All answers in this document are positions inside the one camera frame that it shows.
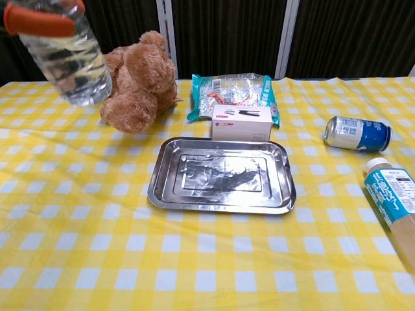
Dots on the beige drink bottle teal label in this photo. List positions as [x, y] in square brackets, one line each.
[394, 197]

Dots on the white partition frame post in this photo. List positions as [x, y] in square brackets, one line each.
[287, 35]
[167, 29]

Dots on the transparent water bottle white cap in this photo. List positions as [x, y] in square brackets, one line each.
[69, 64]

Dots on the small white pink box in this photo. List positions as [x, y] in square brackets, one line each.
[241, 124]

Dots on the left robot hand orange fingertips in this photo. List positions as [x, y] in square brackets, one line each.
[39, 23]

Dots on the rectangular metal tray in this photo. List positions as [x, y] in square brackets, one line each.
[223, 176]

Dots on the teal snack bag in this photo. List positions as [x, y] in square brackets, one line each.
[233, 90]

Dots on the brown plush teddy bear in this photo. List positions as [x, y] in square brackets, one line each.
[139, 87]

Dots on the blue white drink can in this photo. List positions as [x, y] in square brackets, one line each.
[356, 133]

